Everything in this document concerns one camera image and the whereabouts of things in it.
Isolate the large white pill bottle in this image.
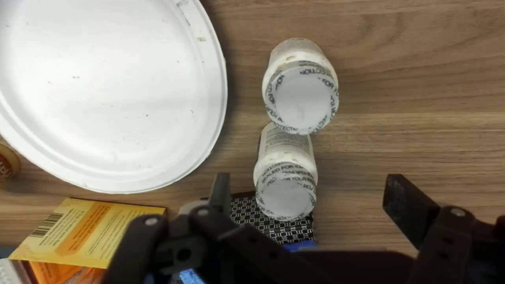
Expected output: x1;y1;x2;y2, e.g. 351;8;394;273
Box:
260;36;340;136

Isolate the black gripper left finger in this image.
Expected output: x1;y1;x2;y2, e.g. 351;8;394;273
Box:
208;170;233;224

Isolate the yellow cardboard box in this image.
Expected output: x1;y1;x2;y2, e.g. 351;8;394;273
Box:
7;197;167;284

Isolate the small white pill bottle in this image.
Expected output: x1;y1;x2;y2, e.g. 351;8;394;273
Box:
252;123;320;222

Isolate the white round plate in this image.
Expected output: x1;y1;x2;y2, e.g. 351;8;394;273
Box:
0;0;230;196

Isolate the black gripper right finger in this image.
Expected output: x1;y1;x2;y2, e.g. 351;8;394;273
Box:
381;172;443;251

